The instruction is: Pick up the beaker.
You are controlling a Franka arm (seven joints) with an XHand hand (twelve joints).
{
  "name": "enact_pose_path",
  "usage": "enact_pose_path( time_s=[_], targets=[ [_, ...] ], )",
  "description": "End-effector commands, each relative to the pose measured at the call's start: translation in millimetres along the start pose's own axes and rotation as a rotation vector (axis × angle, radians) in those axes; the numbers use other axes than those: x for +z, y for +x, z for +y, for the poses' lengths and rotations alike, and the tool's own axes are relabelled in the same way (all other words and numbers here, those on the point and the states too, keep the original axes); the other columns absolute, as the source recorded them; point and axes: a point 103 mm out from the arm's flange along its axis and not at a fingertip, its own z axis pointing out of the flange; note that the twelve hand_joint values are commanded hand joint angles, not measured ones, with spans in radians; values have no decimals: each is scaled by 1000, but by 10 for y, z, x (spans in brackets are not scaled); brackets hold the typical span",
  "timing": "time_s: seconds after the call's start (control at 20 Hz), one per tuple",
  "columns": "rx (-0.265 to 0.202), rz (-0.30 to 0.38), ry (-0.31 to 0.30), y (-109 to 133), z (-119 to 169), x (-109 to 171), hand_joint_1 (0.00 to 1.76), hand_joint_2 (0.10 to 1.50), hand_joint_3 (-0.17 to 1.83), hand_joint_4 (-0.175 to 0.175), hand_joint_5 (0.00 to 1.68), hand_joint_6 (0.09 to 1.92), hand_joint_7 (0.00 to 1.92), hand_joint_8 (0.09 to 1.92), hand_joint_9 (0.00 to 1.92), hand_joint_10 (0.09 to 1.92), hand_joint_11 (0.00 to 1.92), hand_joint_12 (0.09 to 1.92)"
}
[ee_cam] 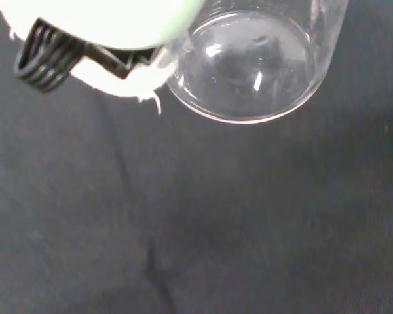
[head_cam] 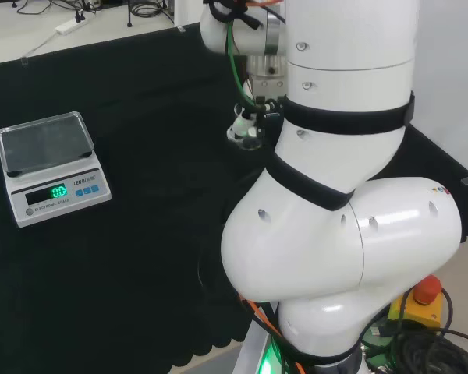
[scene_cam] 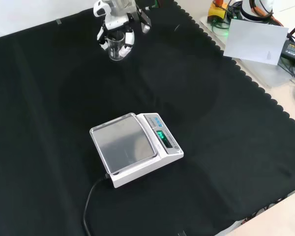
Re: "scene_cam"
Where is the black scalloped bench cloth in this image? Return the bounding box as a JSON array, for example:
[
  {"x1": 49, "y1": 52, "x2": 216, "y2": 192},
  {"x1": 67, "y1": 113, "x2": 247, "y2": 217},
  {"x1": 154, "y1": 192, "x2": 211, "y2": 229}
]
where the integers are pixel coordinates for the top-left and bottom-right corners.
[{"x1": 0, "y1": 0, "x2": 295, "y2": 236}]

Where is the black balance power cable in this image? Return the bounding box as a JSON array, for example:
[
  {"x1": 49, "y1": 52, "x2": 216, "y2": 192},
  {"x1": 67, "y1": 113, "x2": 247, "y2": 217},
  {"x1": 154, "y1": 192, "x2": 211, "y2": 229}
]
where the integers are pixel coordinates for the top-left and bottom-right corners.
[{"x1": 83, "y1": 173, "x2": 111, "y2": 236}]

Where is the grey metal base plate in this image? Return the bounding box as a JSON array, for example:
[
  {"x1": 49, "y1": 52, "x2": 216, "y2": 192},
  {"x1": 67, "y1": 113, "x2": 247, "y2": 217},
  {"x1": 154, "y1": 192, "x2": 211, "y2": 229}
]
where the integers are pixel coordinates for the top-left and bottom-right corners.
[{"x1": 199, "y1": 15, "x2": 295, "y2": 89}]

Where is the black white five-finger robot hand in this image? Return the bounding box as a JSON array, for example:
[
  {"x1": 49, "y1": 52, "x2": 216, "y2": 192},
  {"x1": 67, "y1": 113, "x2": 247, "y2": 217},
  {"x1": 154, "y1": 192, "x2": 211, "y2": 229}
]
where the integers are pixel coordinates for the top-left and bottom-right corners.
[{"x1": 92, "y1": 0, "x2": 152, "y2": 57}]

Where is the pale white board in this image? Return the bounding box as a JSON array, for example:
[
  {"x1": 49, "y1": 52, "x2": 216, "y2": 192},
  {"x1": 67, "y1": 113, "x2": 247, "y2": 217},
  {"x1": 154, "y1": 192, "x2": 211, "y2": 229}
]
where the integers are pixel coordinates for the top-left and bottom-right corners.
[{"x1": 223, "y1": 18, "x2": 289, "y2": 66}]

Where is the white electronic balance steel pan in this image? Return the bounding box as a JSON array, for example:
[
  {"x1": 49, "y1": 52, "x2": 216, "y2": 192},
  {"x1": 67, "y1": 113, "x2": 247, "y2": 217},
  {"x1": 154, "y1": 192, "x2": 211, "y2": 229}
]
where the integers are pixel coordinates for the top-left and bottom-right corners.
[{"x1": 89, "y1": 112, "x2": 184, "y2": 189}]

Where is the yellow stop button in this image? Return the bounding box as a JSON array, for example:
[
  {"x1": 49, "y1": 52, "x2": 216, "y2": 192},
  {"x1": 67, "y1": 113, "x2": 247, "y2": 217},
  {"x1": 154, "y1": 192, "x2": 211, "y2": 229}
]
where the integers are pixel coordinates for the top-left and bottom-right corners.
[{"x1": 208, "y1": 0, "x2": 229, "y2": 21}]

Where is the clear glass beaker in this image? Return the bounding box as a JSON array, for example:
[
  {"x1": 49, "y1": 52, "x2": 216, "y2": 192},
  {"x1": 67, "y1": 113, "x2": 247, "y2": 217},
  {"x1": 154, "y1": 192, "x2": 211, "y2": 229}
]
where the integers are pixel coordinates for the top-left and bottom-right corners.
[{"x1": 106, "y1": 31, "x2": 126, "y2": 61}]

